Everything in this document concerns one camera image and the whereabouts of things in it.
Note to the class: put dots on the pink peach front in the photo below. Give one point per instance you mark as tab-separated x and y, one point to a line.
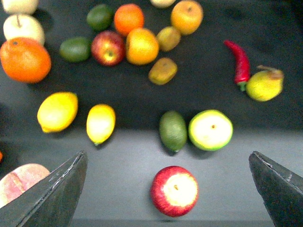
20	180

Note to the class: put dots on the red yellow apple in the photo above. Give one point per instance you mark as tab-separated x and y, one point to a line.
108	48

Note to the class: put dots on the yellow green pear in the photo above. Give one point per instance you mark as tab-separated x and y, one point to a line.
265	84

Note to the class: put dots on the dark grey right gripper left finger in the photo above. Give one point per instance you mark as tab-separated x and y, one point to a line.
52	201

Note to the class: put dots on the large orange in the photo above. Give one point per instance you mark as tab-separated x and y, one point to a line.
25	60

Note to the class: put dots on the white pear upper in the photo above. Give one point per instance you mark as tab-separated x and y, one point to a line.
20	6

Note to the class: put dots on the brown kiwi upper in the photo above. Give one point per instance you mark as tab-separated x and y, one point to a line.
168	38

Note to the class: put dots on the brown kiwi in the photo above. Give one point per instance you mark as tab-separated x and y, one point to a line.
163	71
168	38

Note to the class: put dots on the green lime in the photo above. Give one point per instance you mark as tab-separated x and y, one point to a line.
75	49
100	17

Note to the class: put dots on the orange yellow fruit centre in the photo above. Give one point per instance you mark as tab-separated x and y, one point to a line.
142	46

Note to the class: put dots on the white pear lower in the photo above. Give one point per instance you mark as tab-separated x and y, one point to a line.
23	25

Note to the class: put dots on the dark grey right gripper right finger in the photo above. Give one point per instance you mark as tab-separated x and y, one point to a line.
280	188

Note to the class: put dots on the green apple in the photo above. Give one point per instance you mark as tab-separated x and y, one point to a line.
210	130

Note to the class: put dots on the small yellow lemon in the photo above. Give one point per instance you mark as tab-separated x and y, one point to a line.
100	123

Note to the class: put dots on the orange yellow apple right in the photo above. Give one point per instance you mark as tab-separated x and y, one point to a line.
187	16

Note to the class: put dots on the white pear with stem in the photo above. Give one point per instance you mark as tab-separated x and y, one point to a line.
162	4

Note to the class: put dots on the brown kiwi lower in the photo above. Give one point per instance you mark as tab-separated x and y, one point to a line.
163	71

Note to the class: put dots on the small orange mandarin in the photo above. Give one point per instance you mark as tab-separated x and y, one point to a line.
127	18

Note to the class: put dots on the black front shelf tray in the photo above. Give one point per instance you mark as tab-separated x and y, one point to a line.
121	169

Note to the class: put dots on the green avocado front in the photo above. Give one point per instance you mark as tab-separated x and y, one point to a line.
173	130

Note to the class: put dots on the green lime lower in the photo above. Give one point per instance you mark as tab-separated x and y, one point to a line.
75	49

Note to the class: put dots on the green lime upper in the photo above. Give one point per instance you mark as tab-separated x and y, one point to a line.
100	17

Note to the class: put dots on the red apple front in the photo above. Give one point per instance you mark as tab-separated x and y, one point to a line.
174	191

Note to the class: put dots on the red chili pepper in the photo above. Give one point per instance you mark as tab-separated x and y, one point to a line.
242	64

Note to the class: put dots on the large yellow lemon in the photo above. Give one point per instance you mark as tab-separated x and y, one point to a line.
57	111

